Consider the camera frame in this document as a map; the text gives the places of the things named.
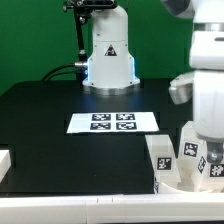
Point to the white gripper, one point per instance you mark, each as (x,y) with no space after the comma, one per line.
(206,87)

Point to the black camera stand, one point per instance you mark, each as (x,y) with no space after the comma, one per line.
(82,10)

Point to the white paper with tags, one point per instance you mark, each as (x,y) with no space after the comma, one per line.
(112,122)

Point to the white front rail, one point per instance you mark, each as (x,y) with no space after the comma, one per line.
(109,209)

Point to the white obstacle wall left piece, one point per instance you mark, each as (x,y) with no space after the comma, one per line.
(5,163)

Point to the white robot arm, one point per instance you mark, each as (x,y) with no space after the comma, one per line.
(110,68)

